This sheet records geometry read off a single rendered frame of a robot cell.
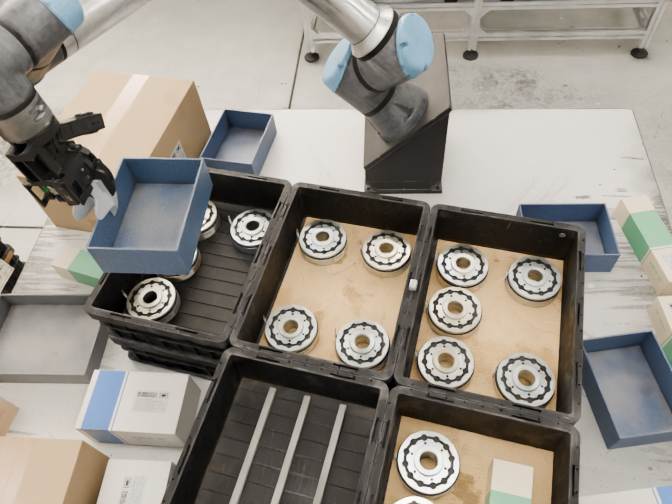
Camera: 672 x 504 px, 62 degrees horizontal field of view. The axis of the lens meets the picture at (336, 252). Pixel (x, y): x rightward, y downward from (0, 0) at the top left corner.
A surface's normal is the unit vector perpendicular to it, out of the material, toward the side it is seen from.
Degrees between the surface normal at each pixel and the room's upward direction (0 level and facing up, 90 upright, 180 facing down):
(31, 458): 0
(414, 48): 57
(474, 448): 0
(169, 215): 1
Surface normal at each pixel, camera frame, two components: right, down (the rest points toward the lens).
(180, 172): -0.07, 0.82
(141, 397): -0.07, -0.57
